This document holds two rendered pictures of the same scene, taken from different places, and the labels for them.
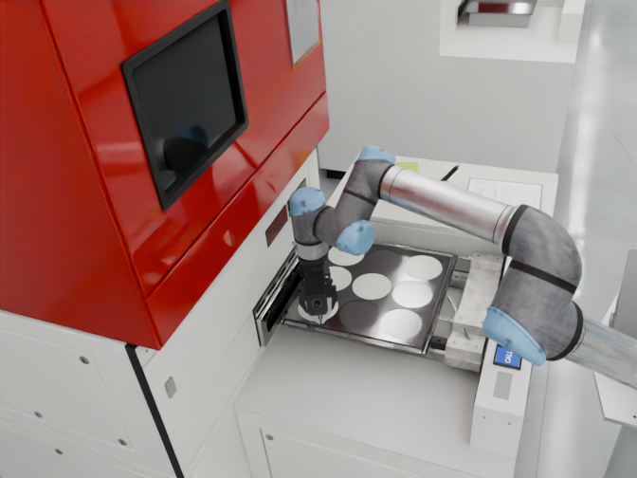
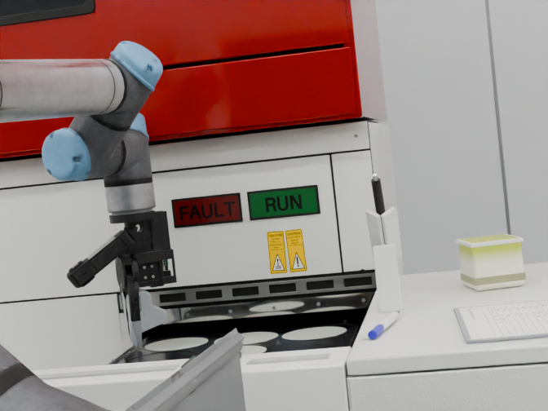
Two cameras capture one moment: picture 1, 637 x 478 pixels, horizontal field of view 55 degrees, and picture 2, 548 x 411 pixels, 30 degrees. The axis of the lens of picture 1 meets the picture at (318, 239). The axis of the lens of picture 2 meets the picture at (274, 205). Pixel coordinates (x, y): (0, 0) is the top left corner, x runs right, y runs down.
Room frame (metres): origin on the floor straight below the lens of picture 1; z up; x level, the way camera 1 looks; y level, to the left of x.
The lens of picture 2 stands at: (0.87, -1.58, 1.19)
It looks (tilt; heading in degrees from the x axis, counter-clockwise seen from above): 3 degrees down; 75
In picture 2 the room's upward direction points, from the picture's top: 6 degrees counter-clockwise
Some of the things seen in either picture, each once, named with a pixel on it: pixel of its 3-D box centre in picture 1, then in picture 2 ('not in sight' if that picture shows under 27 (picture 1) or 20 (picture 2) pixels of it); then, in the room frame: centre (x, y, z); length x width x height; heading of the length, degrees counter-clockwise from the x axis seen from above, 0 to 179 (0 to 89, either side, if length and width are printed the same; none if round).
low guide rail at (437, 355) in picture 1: (381, 340); not in sight; (1.04, -0.13, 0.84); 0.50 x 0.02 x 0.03; 65
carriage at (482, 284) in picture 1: (475, 311); not in sight; (1.08, -0.37, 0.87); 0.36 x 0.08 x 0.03; 155
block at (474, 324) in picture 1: (470, 323); not in sight; (1.01, -0.34, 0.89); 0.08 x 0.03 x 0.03; 65
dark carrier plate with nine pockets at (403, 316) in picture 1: (372, 286); (232, 355); (1.18, -0.12, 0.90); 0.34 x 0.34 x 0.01; 65
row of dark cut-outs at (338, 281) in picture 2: (290, 257); (245, 291); (1.25, 0.08, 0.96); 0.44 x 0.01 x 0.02; 155
